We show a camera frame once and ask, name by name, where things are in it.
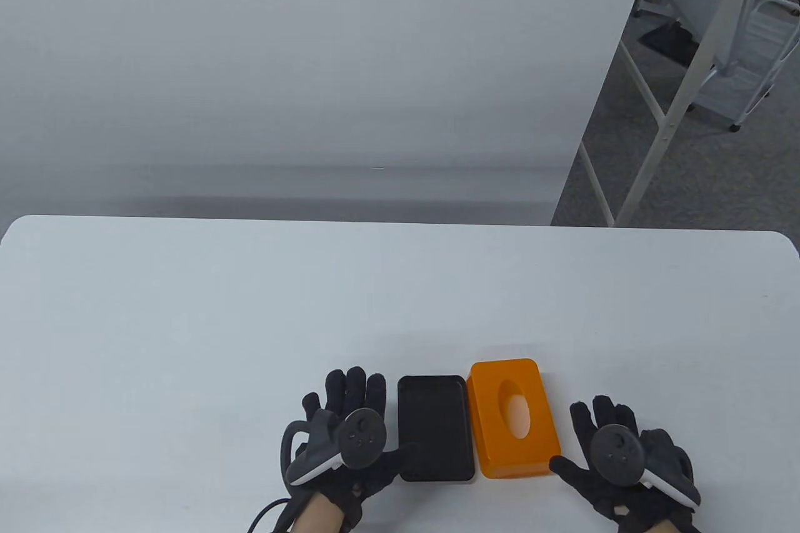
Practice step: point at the person's right hand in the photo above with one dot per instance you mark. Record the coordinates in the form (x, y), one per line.
(615, 508)

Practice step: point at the person's left hand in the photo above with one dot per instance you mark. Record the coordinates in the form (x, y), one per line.
(359, 483)

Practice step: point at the grey white right hand controller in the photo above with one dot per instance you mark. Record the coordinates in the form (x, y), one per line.
(615, 448)

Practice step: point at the white step stool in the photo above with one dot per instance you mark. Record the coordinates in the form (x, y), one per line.
(747, 83)

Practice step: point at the black flat floor object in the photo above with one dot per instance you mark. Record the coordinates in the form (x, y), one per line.
(669, 42)

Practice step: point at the white metal frame stand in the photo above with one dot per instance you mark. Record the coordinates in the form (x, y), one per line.
(681, 95)

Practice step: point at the grey white left hand controller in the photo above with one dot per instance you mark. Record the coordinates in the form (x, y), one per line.
(361, 439)

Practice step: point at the white partition board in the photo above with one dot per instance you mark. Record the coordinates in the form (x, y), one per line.
(312, 58)

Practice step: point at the orange tissue box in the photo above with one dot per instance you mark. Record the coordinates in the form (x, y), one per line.
(487, 427)

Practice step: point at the person's left forearm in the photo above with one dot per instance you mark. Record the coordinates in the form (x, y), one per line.
(317, 514)

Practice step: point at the grey white hand controller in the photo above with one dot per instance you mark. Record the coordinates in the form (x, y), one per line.
(615, 448)
(361, 439)

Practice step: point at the black tissue box base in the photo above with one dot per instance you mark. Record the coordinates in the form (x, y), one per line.
(434, 420)

